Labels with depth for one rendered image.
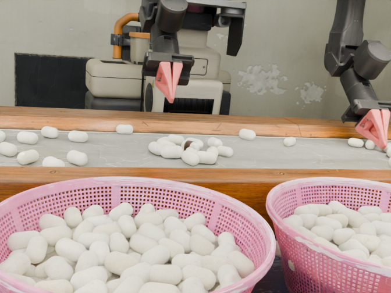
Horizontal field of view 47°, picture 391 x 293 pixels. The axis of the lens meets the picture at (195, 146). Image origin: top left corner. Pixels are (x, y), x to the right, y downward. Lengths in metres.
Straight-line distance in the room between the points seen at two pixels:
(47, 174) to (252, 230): 0.26
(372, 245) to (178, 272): 0.23
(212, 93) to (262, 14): 1.71
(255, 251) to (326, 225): 0.13
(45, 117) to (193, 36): 0.69
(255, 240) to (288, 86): 2.81
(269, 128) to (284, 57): 2.21
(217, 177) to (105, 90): 1.10
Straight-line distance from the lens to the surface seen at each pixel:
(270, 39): 3.14
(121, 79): 1.66
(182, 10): 0.94
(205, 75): 1.47
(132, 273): 0.40
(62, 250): 0.45
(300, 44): 3.25
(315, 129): 1.06
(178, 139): 0.83
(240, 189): 0.60
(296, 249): 0.47
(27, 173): 0.58
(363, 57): 1.04
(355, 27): 1.11
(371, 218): 0.61
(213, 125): 0.96
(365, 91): 1.04
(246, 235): 0.48
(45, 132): 0.85
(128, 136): 0.88
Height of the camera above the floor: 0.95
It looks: 14 degrees down
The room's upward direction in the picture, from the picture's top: 5 degrees clockwise
